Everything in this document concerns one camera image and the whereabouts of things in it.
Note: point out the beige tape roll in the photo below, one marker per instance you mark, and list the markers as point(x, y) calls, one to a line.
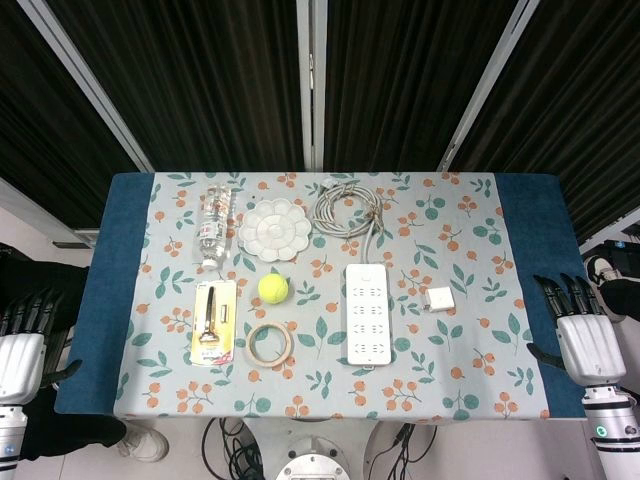
point(270, 362)

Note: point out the white flower-shaped paint palette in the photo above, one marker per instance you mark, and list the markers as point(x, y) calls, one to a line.
point(275, 230)

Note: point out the black device with blue light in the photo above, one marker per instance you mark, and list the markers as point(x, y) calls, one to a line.
point(622, 255)

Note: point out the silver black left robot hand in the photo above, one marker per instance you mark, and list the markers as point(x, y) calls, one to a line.
point(20, 365)

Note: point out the bystander in black clothes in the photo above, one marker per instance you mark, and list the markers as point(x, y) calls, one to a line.
point(75, 435)

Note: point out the grey metal frame rail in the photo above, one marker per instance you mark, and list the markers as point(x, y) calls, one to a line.
point(610, 227)
point(45, 210)

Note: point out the floral grey tablecloth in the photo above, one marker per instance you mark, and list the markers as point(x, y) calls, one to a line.
point(425, 240)

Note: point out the black trouser leg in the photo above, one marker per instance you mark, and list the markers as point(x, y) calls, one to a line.
point(622, 300)

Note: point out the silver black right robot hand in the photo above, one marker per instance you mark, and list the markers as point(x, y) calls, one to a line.
point(590, 350)

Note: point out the small white plug adapter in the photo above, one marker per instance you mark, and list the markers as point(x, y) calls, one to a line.
point(442, 299)

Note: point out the clear plastic water bottle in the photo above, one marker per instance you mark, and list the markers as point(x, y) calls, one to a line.
point(215, 225)

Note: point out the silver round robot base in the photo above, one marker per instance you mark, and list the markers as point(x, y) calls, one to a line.
point(312, 465)

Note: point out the razor in yellow blister pack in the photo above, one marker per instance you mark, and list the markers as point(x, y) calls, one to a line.
point(212, 320)

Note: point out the black and white sneaker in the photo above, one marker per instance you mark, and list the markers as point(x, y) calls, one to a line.
point(600, 272)

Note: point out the white power strip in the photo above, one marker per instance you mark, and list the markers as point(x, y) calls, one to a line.
point(367, 315)

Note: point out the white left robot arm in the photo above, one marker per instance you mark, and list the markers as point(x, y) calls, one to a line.
point(10, 435)

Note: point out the black curtain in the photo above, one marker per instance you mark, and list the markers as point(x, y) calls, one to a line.
point(40, 125)
point(400, 75)
point(575, 100)
point(200, 75)

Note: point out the grey metal frame post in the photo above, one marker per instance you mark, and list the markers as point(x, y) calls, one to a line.
point(85, 80)
point(485, 85)
point(310, 75)

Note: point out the blue table cover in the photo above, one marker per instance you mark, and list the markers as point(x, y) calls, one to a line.
point(110, 300)

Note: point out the yellow tennis ball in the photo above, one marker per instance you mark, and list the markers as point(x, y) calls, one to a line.
point(273, 288)

